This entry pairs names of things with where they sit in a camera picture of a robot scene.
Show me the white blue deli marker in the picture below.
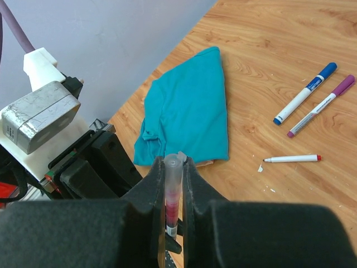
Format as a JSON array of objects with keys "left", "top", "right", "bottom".
[{"left": 273, "top": 75, "right": 324, "bottom": 126}]

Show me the thin white red-end pen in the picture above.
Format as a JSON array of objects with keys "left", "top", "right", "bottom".
[{"left": 263, "top": 154, "right": 322, "bottom": 163}]

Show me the clear pen cap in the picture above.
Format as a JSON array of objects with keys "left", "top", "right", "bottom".
[{"left": 164, "top": 151, "right": 186, "bottom": 204}]

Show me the blue marker cap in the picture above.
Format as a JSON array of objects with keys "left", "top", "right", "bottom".
[{"left": 318, "top": 62, "right": 337, "bottom": 80}]

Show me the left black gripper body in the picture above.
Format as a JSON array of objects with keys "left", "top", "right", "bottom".
[{"left": 40, "top": 130, "right": 142, "bottom": 199}]

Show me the pink transparent gel pen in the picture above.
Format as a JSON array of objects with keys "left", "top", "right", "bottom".
[{"left": 165, "top": 191, "right": 182, "bottom": 254}]

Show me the white whiteboard marker purple end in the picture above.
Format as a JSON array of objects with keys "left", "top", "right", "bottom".
[{"left": 287, "top": 92, "right": 338, "bottom": 138}]

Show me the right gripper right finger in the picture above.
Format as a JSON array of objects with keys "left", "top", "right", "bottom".
[{"left": 182, "top": 158, "right": 356, "bottom": 267}]

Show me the teal cloth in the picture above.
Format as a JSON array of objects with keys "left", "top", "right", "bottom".
[{"left": 133, "top": 46, "right": 229, "bottom": 166}]

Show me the purple marker cap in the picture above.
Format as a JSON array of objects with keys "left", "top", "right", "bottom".
[{"left": 332, "top": 74, "right": 355, "bottom": 96}]

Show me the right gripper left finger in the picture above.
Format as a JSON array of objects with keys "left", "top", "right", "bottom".
[{"left": 1, "top": 157, "right": 165, "bottom": 267}]

